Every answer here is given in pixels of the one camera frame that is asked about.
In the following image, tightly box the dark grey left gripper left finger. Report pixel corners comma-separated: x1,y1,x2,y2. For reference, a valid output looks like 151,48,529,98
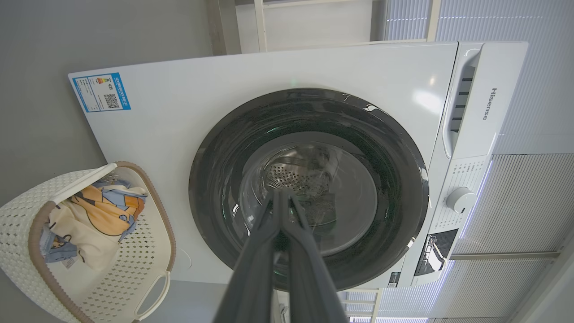
213,190,281,323

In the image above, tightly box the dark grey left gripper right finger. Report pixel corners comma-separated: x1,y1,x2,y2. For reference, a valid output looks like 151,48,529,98
280,190,348,323

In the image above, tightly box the black-rimmed glass washer door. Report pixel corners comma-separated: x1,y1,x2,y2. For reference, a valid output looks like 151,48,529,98
189,88,430,292

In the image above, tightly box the blue cartoon print garment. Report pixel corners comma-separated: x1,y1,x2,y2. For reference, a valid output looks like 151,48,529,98
39,177,148,264

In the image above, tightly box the cream orange cartoon garment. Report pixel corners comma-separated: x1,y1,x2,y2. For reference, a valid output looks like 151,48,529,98
47,184,146,271

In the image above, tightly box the steel perforated washer drum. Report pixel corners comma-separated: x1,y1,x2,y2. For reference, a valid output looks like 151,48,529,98
262,155,341,202

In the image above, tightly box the white front-load washing machine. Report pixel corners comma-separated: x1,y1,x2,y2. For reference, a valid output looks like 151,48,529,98
68,41,529,290

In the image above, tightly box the cream perforated basket brown rim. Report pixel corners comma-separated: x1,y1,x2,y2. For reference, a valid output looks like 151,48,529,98
0,161,176,323

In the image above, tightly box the white round control knob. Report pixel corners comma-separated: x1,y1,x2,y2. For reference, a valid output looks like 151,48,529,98
446,187,477,214

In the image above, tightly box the blue energy label sticker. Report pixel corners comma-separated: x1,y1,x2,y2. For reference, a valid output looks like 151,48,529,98
72,73,131,113

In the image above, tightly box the white detergent drawer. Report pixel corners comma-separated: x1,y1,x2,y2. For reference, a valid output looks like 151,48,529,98
442,43,529,160

